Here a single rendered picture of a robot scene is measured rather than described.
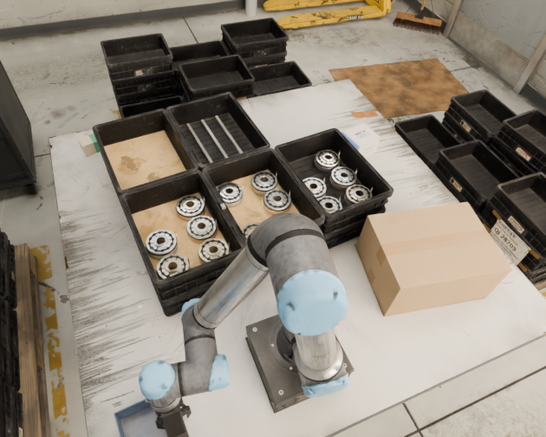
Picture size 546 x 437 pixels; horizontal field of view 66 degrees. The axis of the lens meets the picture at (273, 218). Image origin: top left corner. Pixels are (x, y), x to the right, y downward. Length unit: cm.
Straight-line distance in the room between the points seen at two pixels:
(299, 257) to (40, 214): 232
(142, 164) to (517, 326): 152
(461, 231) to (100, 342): 127
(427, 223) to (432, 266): 18
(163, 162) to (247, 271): 98
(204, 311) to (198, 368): 12
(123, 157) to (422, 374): 136
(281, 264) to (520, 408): 190
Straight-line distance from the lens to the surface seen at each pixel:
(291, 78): 308
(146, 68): 289
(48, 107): 367
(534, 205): 251
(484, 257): 157
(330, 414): 139
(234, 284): 89
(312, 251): 71
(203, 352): 101
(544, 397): 255
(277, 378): 128
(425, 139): 299
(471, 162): 276
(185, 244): 147
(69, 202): 188
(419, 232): 153
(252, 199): 159
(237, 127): 190
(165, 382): 97
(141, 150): 183
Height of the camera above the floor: 202
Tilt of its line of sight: 51 degrees down
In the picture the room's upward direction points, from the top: 6 degrees clockwise
